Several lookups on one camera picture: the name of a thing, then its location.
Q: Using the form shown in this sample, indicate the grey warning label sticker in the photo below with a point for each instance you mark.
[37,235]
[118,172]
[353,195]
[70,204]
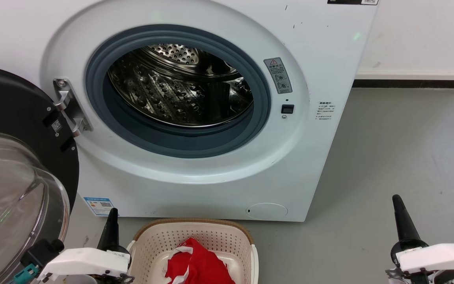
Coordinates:
[278,75]

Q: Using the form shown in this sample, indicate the grey rubber door gasket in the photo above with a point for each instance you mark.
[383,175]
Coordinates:
[175,144]

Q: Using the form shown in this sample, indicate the black round glass washer door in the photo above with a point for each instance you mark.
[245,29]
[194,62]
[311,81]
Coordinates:
[12,100]

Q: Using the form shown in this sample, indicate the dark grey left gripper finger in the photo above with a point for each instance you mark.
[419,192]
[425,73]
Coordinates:
[110,232]

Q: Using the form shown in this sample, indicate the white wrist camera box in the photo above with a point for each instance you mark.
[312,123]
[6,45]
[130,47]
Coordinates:
[436,256]
[85,262]

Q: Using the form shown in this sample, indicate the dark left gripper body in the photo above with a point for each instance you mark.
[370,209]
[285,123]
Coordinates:
[122,248]

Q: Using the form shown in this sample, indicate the stainless steel washing machine drum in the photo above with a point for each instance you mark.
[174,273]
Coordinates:
[172,94]

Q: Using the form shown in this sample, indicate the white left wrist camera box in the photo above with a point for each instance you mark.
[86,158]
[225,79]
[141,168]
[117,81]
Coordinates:
[85,262]

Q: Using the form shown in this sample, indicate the small white text sticker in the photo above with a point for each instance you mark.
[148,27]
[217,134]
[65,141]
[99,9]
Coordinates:
[325,110]

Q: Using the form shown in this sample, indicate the cream perforated laundry basket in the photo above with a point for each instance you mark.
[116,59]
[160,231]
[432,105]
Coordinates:
[152,244]

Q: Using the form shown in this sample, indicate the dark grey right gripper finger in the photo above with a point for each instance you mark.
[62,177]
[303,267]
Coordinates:
[403,221]

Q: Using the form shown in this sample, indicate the white front-load washing machine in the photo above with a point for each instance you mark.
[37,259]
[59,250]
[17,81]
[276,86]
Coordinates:
[313,157]

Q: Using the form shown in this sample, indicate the white QR code sticker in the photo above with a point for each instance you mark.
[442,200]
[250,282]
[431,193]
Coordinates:
[56,126]

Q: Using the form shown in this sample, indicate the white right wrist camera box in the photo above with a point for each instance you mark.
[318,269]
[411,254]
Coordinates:
[436,256]

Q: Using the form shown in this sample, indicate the blue white energy label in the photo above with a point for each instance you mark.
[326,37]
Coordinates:
[99,206]

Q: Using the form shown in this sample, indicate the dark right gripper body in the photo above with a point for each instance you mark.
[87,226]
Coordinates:
[408,245]

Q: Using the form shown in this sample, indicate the black wall baseboard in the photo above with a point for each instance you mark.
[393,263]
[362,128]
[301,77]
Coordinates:
[412,84]

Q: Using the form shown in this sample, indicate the black door latch socket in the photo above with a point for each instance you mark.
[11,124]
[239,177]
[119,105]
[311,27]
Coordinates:
[287,109]

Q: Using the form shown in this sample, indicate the red sports jersey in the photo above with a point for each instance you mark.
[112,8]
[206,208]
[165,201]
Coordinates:
[199,264]

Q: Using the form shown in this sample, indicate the silver metal door hinge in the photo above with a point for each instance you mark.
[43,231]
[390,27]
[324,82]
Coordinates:
[71,112]

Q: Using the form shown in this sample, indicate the round white filter cover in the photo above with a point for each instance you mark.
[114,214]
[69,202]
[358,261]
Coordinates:
[267,211]

